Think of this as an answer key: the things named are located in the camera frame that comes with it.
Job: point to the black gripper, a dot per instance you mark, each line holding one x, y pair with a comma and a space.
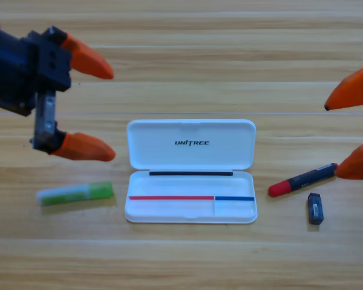
15, 66

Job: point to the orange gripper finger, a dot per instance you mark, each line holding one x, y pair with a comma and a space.
84, 148
355, 89
360, 164

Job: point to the green highlighter pen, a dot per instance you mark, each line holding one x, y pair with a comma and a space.
75, 194

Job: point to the black marker with red cap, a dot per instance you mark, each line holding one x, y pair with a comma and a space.
302, 179

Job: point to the black eraser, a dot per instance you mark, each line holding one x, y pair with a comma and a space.
315, 209

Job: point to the white Unitree pencil case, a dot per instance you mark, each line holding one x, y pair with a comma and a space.
190, 181

